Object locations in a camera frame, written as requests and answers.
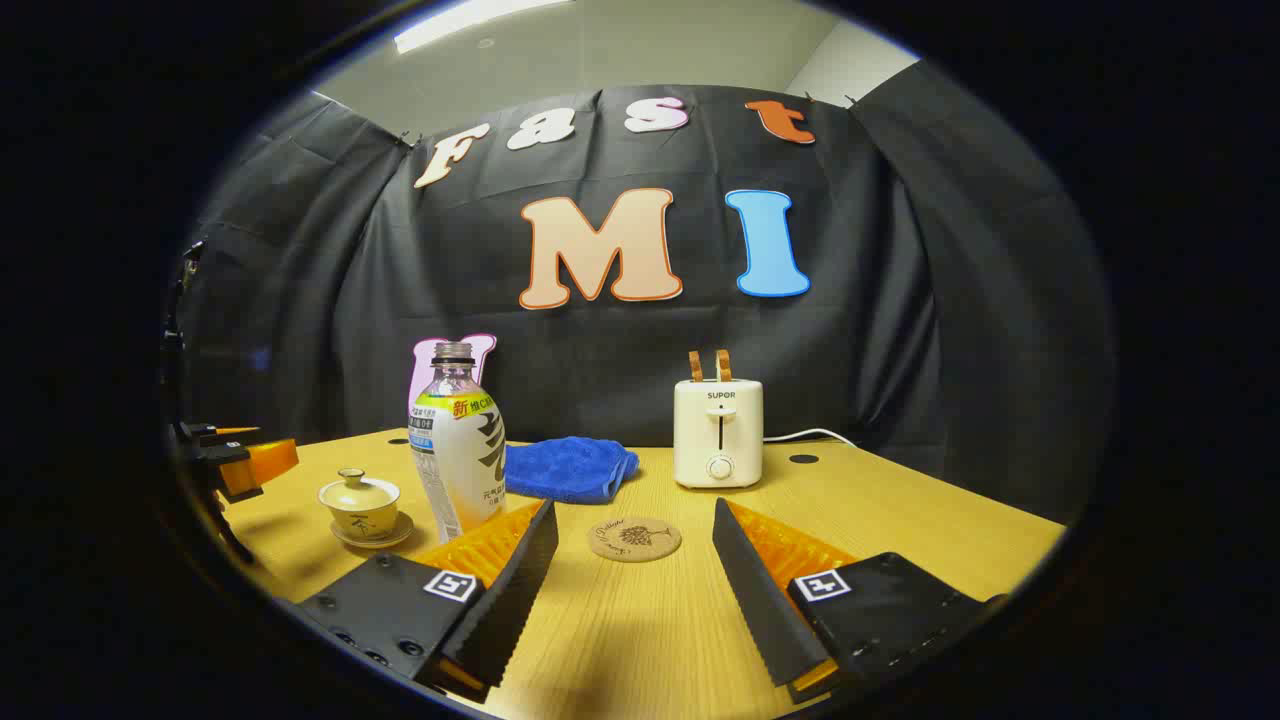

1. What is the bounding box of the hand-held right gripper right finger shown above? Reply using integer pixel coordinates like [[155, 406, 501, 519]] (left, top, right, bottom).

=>
[[712, 498, 1011, 704]]

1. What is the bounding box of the yellow teacup lid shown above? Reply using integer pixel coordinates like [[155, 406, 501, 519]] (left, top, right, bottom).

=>
[[318, 467, 401, 511]]

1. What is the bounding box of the blue towel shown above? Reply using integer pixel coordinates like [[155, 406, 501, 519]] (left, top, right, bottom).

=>
[[503, 436, 641, 505]]

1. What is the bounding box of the clear labelled water bottle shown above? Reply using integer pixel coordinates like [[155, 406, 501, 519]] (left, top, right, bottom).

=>
[[408, 342, 507, 544]]

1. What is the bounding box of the yellow ceramic saucer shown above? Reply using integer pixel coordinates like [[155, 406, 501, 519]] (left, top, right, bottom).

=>
[[330, 512, 415, 550]]

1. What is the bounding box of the white power cable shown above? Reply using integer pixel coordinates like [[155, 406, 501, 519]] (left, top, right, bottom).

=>
[[763, 428, 859, 448]]

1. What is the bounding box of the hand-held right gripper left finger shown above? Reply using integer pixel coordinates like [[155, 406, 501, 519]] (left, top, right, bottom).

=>
[[295, 498, 559, 704]]

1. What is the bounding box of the cream toaster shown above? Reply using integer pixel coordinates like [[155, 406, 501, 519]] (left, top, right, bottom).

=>
[[673, 378, 765, 490]]

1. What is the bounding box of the round cork coaster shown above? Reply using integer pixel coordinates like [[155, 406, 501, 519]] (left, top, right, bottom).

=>
[[587, 516, 683, 563]]

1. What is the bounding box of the yellow ceramic teacup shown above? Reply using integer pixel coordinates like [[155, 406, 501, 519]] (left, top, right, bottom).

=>
[[322, 495, 399, 541]]

